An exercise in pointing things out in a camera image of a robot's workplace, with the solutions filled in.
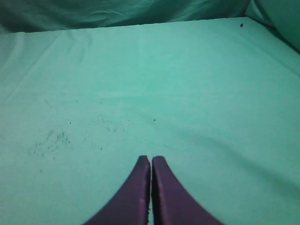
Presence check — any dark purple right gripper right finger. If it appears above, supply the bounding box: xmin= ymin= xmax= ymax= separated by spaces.
xmin=151 ymin=156 xmax=222 ymax=225

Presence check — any green backdrop curtain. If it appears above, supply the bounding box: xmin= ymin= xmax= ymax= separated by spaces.
xmin=0 ymin=0 xmax=300 ymax=48

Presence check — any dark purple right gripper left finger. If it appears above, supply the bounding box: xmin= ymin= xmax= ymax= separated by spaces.
xmin=85 ymin=155 xmax=150 ymax=225

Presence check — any green table cloth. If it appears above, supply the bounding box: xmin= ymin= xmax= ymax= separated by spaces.
xmin=0 ymin=17 xmax=300 ymax=225

